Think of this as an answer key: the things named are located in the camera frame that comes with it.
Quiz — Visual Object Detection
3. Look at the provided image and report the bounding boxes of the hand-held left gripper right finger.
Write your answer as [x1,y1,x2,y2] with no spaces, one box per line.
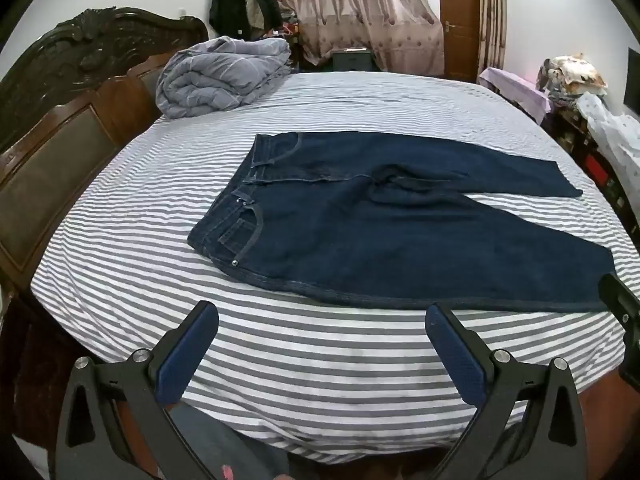
[424,302,587,480]

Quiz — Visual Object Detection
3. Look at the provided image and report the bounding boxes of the brown wooden door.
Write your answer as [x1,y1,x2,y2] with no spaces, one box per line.
[437,0,480,83]

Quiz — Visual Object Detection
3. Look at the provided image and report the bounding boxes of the dark cluttered cabinet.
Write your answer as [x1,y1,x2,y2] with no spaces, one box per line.
[545,105,640,241]

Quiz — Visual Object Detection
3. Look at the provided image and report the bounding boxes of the pile of patterned bedding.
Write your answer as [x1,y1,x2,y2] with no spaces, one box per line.
[537,53,608,106]

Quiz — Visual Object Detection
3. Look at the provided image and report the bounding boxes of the carved dark wooden headboard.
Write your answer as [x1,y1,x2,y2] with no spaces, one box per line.
[0,7,210,291]

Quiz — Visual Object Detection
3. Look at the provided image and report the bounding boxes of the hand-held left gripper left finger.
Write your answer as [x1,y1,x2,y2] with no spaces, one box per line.
[54,301,221,480]

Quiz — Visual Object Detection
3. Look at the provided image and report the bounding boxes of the dark storage box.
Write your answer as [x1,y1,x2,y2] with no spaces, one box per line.
[334,47,376,73]

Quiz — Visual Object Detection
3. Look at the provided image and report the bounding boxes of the black screen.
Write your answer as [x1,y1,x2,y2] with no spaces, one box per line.
[622,46,640,116]

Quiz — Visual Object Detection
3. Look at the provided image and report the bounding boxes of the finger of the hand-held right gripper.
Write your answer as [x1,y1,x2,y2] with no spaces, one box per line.
[598,272,640,357]

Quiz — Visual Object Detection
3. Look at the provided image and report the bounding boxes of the dark blue denim pants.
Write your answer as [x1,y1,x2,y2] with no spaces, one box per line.
[187,131,617,312]

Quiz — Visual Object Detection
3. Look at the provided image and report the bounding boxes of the bed with striped sheet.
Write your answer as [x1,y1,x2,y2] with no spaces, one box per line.
[30,71,628,466]

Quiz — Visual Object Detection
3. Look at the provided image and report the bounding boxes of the pile of colourful clothes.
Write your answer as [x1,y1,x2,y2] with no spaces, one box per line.
[279,7,302,71]

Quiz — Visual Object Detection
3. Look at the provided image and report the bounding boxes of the beige patterned curtain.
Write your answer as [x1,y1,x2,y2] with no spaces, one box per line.
[476,0,508,76]
[257,0,445,78]

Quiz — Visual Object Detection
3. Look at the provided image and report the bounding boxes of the purple cloth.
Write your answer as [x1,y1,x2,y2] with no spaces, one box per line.
[477,66,553,123]

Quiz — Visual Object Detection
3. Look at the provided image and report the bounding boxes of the white printed cloth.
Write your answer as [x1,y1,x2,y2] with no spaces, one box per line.
[575,92,640,221]

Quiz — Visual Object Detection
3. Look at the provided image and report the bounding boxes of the grey-green hanging jacket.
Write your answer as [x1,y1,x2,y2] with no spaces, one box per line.
[243,0,283,41]

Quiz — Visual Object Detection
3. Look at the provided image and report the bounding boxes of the folded grey quilt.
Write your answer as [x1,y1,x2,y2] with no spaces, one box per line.
[156,36,293,121]

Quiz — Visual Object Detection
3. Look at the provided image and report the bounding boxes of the black hanging jacket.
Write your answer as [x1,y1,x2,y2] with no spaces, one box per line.
[209,0,251,41]

